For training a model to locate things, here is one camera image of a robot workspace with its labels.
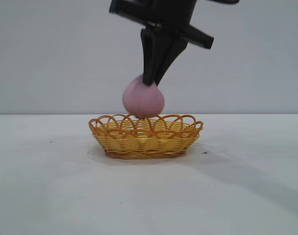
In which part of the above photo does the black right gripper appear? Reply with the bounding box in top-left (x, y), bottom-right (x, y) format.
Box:
top-left (109, 0), bottom-right (215, 86)

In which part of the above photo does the pink peach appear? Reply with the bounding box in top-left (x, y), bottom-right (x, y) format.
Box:
top-left (122, 74), bottom-right (166, 119)

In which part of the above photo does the yellow woven plastic basket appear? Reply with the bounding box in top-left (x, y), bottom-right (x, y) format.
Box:
top-left (88, 114), bottom-right (204, 160)

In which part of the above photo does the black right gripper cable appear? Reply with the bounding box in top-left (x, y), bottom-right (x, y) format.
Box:
top-left (207, 0), bottom-right (240, 5)

